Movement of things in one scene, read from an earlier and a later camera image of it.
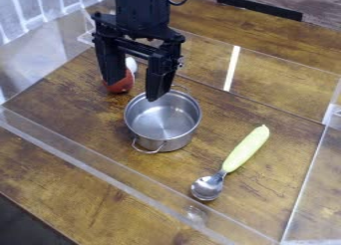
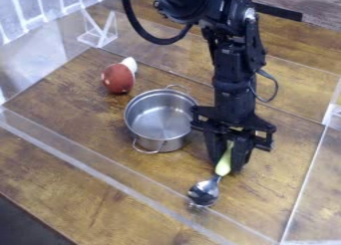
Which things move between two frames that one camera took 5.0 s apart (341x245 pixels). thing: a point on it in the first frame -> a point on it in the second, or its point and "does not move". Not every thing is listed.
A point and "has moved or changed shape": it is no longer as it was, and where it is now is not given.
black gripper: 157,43 -> 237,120
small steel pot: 162,123 does not move
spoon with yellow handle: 206,187 has moved or changed shape
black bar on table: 260,7 does not move
